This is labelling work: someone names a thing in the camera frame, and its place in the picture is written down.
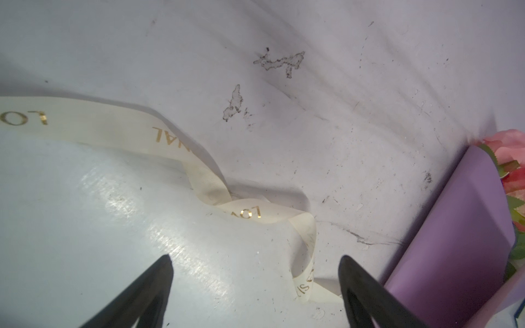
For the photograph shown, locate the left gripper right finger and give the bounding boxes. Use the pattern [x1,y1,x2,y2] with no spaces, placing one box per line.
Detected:
[339,255,427,327]

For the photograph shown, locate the cream printed ribbon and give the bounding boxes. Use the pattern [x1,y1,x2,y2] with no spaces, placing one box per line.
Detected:
[1,96,343,303]

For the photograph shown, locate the pink fake rose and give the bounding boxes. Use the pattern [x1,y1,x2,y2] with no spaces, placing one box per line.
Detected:
[502,180,525,282]
[477,129,524,201]

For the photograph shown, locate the pink purple wrapping paper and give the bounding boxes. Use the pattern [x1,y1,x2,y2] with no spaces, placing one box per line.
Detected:
[386,146,524,327]

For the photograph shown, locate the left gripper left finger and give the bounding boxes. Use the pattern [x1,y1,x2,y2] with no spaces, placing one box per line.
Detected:
[83,254,174,327]

